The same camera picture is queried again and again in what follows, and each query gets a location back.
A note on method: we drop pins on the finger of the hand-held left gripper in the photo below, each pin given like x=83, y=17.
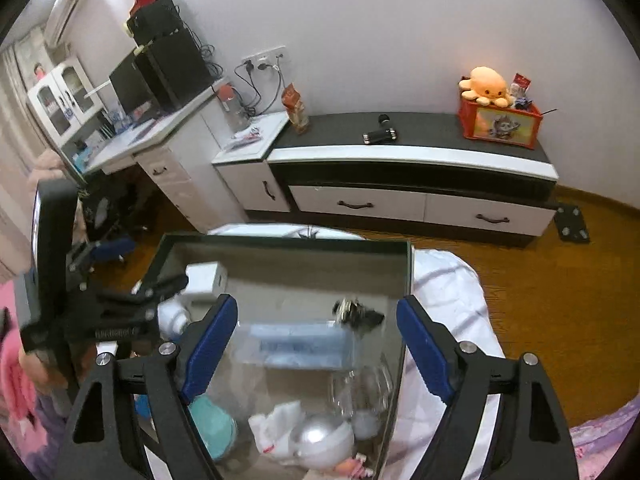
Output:
x=150, y=287
x=115, y=249

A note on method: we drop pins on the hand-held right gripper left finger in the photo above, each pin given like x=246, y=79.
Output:
x=210, y=350

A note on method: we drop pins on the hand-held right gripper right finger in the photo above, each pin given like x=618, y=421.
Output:
x=425, y=347

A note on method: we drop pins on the white travel adapter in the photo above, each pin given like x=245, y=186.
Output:
x=206, y=280

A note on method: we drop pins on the black hair clip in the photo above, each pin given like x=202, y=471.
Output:
x=357, y=316

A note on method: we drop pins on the teal oval case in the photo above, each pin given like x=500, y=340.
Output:
x=217, y=425

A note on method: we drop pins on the clear glass jar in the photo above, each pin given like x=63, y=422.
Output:
x=362, y=395

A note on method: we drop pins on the clear plastic box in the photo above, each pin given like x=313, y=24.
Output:
x=300, y=345

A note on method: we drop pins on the pink storage box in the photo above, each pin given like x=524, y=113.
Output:
x=300, y=280

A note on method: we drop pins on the person's left forearm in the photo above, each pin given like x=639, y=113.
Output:
x=12, y=380

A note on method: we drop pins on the person's left hand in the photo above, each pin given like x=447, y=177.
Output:
x=35, y=370

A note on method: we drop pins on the black office chair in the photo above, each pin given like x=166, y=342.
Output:
x=107, y=210

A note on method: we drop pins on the striped white tablecloth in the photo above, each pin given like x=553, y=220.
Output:
x=450, y=290

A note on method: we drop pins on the white desk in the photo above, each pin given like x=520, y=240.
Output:
x=175, y=165

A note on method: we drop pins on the pink puffer jacket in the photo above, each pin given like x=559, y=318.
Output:
x=47, y=165

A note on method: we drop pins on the beige curtain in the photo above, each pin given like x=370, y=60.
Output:
x=15, y=160

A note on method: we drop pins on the pink notebook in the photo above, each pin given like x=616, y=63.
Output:
x=145, y=127

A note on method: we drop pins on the blue and white box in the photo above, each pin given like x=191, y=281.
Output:
x=119, y=120

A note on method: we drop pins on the white side cabinet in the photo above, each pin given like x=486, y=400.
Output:
x=250, y=185

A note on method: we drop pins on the black and white TV cabinet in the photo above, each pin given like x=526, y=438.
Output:
x=400, y=200

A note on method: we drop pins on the white glass-door cabinet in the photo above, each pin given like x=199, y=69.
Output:
x=62, y=102

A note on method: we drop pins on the black computer monitor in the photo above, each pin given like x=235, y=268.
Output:
x=127, y=85

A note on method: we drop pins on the small printed packets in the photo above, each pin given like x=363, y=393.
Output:
x=242, y=137

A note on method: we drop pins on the orange-lid water bottle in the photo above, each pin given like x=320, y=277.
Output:
x=234, y=107

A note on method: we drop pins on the black computer tower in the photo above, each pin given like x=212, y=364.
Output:
x=175, y=70

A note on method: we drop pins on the black wheeled base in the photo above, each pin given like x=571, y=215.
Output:
x=573, y=224

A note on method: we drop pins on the small pink doll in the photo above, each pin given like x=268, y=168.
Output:
x=38, y=71

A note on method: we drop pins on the pink embroidered quilt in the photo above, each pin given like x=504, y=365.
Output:
x=605, y=435

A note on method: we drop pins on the black handheld device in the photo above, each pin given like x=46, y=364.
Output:
x=381, y=136

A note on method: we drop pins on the orange brown statuette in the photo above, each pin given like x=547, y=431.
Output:
x=296, y=110

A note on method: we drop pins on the black speaker box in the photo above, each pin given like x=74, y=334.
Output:
x=155, y=20

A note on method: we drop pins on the orange printed toy box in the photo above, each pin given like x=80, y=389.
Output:
x=502, y=122

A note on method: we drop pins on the white air conditioner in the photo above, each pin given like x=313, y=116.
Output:
x=65, y=10

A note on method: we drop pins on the orange octopus plush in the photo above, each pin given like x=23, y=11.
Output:
x=485, y=85

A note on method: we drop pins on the red snack packet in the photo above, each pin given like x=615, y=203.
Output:
x=521, y=85

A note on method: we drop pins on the white wall socket strip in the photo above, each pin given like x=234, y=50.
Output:
x=264, y=57

